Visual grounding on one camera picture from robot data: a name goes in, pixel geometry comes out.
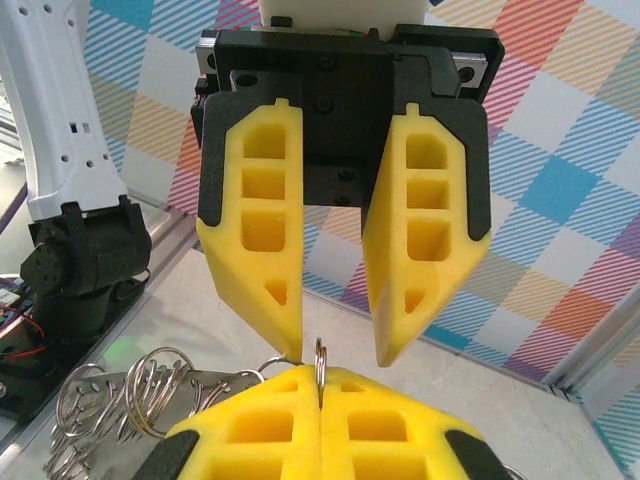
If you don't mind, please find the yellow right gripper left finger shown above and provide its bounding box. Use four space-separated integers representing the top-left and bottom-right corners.
133 364 323 480

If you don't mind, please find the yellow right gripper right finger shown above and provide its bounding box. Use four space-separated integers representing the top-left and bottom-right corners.
319 366 507 480

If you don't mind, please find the aluminium frame rail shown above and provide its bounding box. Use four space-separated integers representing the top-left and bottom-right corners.
542 283 640 407

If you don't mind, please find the controller board with wires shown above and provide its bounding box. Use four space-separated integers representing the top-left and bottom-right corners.
0 272 49 362

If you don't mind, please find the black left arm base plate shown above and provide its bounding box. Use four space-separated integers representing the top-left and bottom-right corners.
0 344 77 426

